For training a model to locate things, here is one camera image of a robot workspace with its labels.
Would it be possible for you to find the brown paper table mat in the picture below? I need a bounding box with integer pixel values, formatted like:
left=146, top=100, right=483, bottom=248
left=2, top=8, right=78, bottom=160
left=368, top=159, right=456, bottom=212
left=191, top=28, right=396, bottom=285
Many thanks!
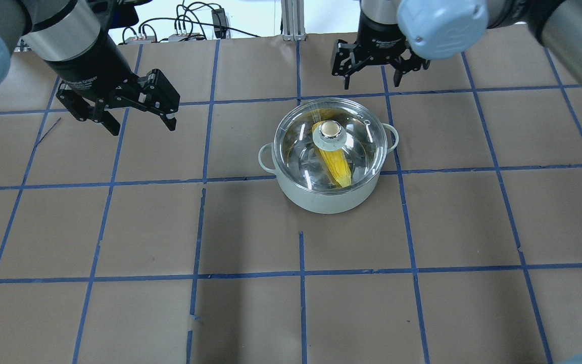
left=0, top=25, right=582, bottom=363

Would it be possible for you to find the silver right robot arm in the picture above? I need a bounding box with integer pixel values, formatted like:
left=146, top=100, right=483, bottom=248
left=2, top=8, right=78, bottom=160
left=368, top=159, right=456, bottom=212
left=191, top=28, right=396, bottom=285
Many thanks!
left=330, top=1, right=582, bottom=89

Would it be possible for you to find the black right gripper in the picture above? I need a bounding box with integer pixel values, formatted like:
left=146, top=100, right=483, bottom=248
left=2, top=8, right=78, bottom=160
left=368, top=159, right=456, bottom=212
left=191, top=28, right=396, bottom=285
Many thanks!
left=330, top=13, right=430, bottom=90

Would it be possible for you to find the yellow corn cob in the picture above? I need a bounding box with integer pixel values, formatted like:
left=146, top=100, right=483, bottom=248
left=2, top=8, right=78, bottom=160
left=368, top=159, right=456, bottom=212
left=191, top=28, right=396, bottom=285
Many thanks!
left=312, top=120, right=353, bottom=188

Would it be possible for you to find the glass pot lid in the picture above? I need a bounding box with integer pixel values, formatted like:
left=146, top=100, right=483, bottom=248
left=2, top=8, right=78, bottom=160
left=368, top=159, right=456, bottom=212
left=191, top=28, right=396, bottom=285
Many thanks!
left=273, top=98, right=389, bottom=195

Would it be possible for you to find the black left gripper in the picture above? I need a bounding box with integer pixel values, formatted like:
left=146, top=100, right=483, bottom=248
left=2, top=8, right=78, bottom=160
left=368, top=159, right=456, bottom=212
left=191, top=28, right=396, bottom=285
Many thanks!
left=47, top=40, right=180, bottom=137

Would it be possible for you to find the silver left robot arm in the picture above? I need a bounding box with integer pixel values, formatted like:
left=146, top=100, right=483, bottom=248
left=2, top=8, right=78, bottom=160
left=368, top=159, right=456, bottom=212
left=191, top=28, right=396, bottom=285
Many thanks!
left=0, top=1, right=180, bottom=136

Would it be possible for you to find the aluminium frame post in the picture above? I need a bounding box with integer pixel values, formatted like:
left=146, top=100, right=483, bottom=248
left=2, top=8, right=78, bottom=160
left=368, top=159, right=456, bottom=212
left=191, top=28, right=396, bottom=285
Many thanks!
left=281, top=0, right=306, bottom=41

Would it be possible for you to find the pale green steel pot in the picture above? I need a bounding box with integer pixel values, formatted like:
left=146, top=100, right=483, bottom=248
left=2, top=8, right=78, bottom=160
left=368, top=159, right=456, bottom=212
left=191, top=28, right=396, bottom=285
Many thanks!
left=258, top=98, right=400, bottom=215

